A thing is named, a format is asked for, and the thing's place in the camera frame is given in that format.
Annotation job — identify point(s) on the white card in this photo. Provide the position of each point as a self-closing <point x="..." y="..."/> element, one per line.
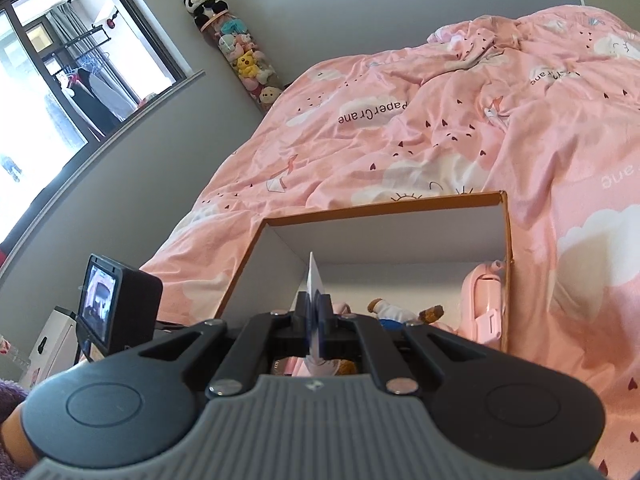
<point x="314" y="275"/>

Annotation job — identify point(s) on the window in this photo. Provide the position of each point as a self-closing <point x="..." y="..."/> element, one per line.
<point x="60" y="100"/>

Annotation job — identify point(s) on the teddy bear doll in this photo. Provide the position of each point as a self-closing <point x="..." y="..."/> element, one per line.
<point x="395" y="312"/>

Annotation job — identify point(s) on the panda plush toy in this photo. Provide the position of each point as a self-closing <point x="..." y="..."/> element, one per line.
<point x="204" y="4"/>

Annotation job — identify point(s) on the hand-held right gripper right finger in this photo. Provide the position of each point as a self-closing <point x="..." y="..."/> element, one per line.
<point x="326" y="317"/>

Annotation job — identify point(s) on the clear tube of plush toys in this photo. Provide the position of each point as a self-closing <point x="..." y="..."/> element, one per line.
<point x="245" y="60"/>

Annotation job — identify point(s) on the person's left forearm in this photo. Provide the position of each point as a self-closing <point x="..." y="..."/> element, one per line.
<point x="12" y="435"/>

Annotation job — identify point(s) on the pink plastic gadget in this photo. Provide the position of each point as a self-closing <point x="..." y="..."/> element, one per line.
<point x="482" y="305"/>

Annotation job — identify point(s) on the hanging clothes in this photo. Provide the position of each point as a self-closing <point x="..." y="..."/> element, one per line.
<point x="95" y="95"/>

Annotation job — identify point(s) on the white cabinet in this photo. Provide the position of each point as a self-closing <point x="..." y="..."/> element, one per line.
<point x="52" y="340"/>

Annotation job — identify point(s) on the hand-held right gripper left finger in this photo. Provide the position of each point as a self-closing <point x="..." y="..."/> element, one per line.
<point x="305" y="317"/>

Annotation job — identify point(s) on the pink printed blanket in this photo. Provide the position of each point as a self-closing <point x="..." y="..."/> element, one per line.
<point x="425" y="125"/>

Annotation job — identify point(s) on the orange cardboard box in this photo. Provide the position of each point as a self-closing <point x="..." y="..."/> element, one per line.
<point x="390" y="232"/>

